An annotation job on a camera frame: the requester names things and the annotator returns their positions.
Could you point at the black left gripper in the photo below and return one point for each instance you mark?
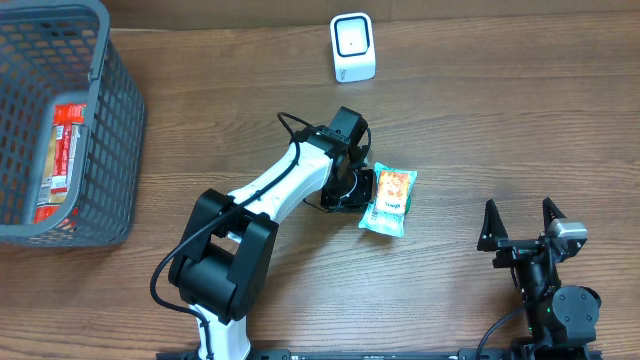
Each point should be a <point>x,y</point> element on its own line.
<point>353,190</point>

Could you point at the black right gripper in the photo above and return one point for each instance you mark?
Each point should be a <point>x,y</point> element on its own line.
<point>494,234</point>

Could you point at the teal orange snack packet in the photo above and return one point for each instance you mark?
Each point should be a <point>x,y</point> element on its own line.
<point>392,198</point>

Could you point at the long red orange spaghetti pack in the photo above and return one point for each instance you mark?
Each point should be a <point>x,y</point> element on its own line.
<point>59,162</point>

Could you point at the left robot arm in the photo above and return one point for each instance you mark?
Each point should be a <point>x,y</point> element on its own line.
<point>221,262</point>

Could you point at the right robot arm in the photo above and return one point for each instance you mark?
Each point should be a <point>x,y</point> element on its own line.
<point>561,319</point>

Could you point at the white barcode scanner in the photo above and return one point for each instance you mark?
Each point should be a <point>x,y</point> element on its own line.
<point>353,47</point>

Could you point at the grey plastic mesh basket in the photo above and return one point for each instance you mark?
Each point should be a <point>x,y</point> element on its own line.
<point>60,52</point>

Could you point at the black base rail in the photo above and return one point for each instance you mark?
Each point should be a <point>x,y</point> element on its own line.
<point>284,354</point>

